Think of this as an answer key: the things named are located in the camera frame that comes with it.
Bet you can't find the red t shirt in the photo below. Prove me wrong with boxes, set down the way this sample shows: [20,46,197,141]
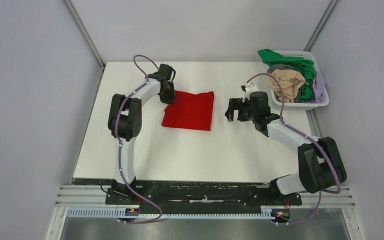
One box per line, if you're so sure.
[161,90,215,131]

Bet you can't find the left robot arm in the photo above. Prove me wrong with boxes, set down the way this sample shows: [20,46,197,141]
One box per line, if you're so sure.
[107,63,176,204]

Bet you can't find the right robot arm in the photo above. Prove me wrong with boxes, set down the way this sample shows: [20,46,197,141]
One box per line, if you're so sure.
[225,91,347,204]

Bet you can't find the beige t shirt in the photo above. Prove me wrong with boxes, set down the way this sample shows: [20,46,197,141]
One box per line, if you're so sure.
[269,69,305,103]

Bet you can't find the grey t shirt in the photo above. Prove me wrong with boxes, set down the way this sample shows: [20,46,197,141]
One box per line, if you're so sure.
[267,64,293,74]

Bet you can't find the green t shirt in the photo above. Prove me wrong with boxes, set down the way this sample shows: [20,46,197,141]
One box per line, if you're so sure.
[257,48,317,102]

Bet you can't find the lilac t shirt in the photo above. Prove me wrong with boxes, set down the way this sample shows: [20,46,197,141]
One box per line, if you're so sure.
[312,72,326,104]

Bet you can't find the white plastic basket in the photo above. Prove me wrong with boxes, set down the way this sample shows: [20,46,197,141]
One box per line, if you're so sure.
[267,50,330,111]

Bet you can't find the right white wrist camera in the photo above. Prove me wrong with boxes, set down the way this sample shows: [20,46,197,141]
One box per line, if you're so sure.
[240,82,259,103]

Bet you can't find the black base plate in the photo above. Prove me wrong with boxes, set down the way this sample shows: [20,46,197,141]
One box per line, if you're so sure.
[105,180,302,215]

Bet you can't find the white slotted cable duct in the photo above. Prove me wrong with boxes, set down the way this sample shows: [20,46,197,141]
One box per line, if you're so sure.
[66,207,289,220]

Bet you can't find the aluminium frame rail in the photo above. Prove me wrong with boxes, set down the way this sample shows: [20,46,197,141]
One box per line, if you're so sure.
[55,185,107,207]

